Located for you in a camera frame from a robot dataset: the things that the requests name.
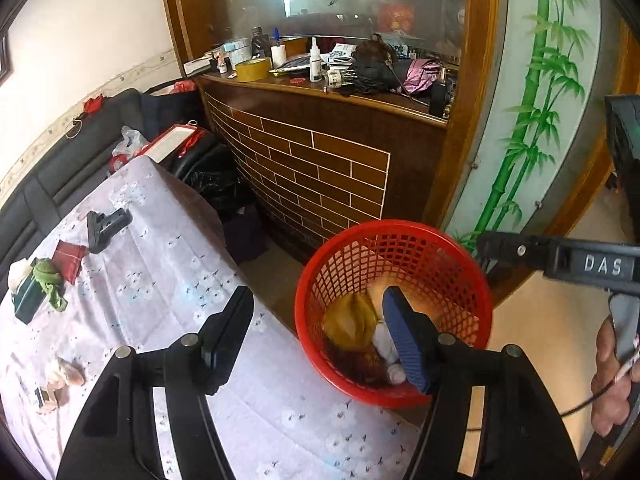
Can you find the white dropper bottle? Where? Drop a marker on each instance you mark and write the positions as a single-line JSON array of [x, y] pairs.
[[315, 62]]

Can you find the wooden cabinet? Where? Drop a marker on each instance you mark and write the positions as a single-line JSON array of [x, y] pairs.
[[340, 135]]

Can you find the framed picture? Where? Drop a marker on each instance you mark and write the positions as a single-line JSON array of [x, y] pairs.
[[4, 57]]

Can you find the dark bag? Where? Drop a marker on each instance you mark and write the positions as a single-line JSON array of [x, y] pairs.
[[165, 107]]

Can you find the red packet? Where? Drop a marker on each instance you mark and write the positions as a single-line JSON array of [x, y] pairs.
[[70, 257]]

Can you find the crumpled pinkish tissues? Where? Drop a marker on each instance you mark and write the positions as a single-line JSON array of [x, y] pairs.
[[65, 372]]

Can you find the black plastic bag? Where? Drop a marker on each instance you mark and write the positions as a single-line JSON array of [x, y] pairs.
[[215, 190]]

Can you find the black toy gun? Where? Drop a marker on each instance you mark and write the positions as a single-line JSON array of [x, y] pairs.
[[102, 227]]

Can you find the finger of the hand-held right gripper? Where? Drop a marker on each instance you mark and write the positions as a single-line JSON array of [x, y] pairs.
[[520, 252]]

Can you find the green tissue box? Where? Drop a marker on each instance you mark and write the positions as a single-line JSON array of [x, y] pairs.
[[27, 297]]

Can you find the person's right hand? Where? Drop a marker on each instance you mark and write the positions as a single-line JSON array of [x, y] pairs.
[[607, 385]]

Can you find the white paper roll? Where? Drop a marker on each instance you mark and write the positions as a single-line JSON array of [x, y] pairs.
[[278, 54]]

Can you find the clear plastic bag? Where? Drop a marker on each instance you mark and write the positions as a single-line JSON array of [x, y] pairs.
[[127, 142]]

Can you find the red cloth item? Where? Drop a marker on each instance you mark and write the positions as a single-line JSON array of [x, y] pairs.
[[93, 103]]

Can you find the bamboo painted glass panel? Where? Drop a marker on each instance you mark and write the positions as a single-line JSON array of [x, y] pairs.
[[540, 110]]

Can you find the red plastic basket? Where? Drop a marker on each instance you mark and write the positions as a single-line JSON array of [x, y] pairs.
[[400, 245]]

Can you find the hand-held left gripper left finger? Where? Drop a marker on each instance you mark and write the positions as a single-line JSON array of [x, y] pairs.
[[212, 370]]

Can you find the green cloth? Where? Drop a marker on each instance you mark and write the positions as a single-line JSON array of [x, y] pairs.
[[50, 280]]

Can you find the yellow plastic bag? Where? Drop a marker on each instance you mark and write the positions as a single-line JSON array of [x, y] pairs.
[[350, 322]]

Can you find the black sofa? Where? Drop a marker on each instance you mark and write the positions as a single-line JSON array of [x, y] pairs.
[[60, 160]]

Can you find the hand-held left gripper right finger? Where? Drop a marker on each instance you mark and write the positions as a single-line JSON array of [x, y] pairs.
[[405, 345]]

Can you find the yellow tape roll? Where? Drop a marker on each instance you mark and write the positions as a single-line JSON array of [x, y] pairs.
[[254, 70]]

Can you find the black cylinder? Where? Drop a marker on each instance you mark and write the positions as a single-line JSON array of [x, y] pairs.
[[441, 100]]

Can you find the black umbrella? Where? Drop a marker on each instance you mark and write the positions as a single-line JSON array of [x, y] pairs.
[[372, 67]]

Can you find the red white flat box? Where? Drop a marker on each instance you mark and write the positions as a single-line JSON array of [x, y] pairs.
[[167, 141]]

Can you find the pink umbrella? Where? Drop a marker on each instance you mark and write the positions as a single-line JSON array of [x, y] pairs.
[[422, 75]]

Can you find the blue pen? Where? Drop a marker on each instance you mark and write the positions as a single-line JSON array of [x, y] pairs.
[[276, 37]]

